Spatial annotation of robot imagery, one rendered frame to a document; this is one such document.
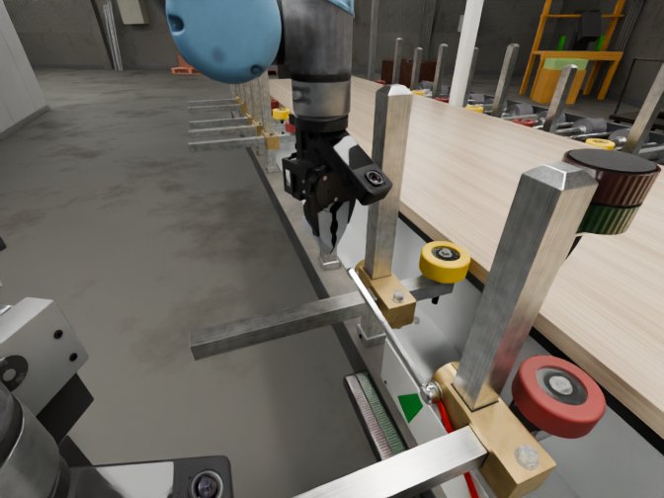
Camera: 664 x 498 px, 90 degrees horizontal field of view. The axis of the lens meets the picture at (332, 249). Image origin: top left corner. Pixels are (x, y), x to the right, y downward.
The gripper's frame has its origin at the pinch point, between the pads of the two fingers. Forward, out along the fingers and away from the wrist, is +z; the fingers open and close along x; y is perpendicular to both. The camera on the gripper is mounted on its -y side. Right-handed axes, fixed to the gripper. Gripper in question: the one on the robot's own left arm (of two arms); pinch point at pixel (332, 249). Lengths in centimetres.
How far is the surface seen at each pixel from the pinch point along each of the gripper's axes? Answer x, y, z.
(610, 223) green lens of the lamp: -0.3, -30.9, -17.6
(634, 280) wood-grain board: -31.6, -34.0, 2.4
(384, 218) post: -6.0, -5.3, -5.5
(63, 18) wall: -187, 1599, -56
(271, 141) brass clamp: -39, 81, 7
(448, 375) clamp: 2.0, -23.9, 5.8
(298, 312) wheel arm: 8.7, -2.2, 6.9
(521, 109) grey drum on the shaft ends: -184, 48, 9
